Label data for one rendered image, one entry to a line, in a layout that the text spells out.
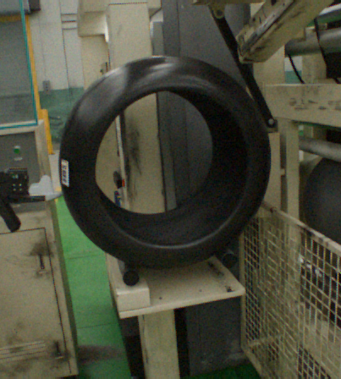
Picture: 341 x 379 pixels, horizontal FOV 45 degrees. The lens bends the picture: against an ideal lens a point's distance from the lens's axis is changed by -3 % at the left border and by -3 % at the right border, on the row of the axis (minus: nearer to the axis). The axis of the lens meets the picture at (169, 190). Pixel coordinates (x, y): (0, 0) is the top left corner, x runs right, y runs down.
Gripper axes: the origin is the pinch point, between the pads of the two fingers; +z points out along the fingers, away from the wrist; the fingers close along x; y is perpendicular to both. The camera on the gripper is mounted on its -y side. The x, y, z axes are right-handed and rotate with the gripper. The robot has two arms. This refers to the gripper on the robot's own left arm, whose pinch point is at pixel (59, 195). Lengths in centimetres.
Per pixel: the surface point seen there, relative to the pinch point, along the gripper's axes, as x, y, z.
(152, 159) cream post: 26.7, 5.5, 30.7
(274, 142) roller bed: 20, 13, 72
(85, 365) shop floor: 81, -112, 8
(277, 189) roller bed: 20, -4, 75
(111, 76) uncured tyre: -8.3, 31.6, 12.9
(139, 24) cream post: 27, 50, 25
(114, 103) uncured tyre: -12.0, 25.2, 13.4
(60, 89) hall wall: 915, 27, -17
